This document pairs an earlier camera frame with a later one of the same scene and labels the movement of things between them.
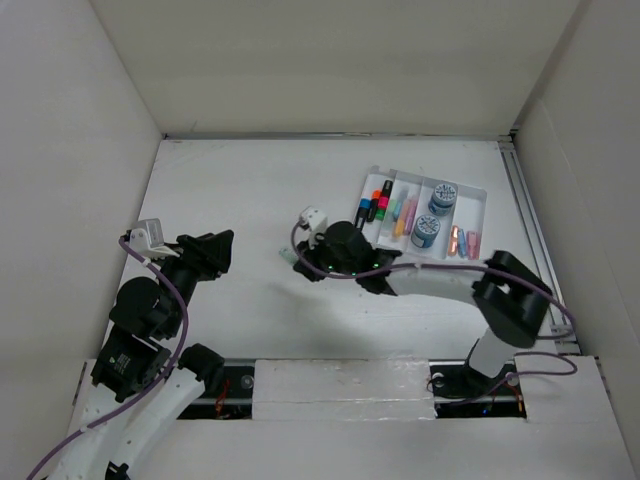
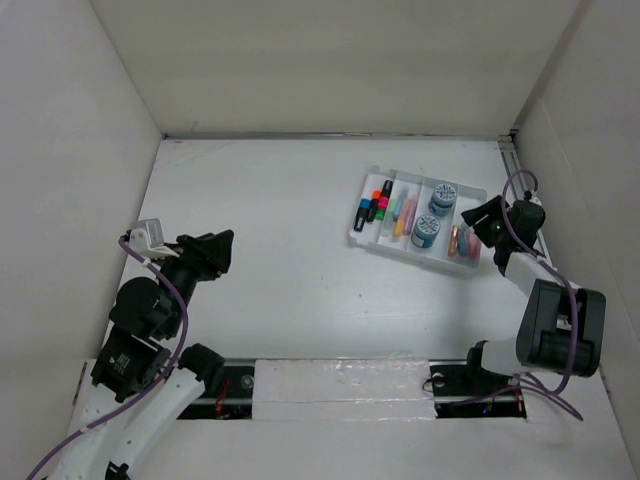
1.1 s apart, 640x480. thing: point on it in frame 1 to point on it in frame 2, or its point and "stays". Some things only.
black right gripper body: (319, 256) to (492, 229)
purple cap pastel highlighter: (412, 210) stays
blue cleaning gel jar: (442, 201) stays
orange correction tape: (453, 241) stays
